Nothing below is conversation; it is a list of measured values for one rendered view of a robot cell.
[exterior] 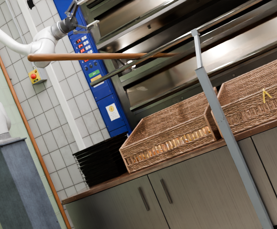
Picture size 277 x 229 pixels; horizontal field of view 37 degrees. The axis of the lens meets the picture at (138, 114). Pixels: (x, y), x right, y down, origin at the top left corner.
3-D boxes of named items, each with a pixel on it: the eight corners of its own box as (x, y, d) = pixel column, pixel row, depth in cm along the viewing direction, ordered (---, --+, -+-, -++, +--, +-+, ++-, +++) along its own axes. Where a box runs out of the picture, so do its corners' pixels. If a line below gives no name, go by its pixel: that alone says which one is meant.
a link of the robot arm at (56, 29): (63, 39, 241) (71, 35, 238) (54, 39, 232) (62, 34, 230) (57, 25, 241) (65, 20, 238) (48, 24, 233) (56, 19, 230)
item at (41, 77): (37, 84, 314) (32, 72, 314) (47, 79, 310) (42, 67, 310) (32, 85, 307) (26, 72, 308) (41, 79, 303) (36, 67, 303)
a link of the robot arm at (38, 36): (63, 33, 244) (60, 47, 235) (44, 44, 250) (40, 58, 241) (51, 20, 237) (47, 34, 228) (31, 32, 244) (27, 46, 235)
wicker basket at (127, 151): (157, 156, 280) (141, 118, 281) (234, 126, 257) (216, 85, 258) (127, 175, 235) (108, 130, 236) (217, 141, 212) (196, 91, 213)
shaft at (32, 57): (33, 59, 150) (30, 52, 150) (27, 63, 151) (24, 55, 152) (178, 56, 306) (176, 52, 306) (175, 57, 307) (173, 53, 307)
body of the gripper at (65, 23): (64, 21, 238) (76, 13, 234) (70, 34, 238) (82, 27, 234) (56, 20, 231) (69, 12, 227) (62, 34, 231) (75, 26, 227)
